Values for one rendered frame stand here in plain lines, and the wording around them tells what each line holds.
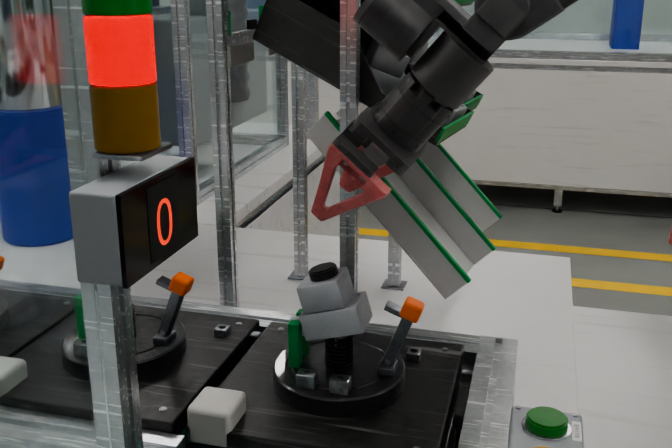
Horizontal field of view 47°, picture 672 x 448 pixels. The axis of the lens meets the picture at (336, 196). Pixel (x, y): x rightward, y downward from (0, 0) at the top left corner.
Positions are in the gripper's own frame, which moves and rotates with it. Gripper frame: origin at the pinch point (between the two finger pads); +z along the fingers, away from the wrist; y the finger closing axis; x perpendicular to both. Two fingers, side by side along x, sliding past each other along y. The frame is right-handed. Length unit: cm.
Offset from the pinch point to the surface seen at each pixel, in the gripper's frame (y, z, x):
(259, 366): 0.2, 21.3, 6.5
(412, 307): 1.5, 2.6, 13.1
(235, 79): -111, 44, -41
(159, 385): 6.9, 26.8, -0.2
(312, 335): 2.9, 12.0, 7.9
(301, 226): -50, 31, -2
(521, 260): -70, 14, 33
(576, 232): -350, 70, 106
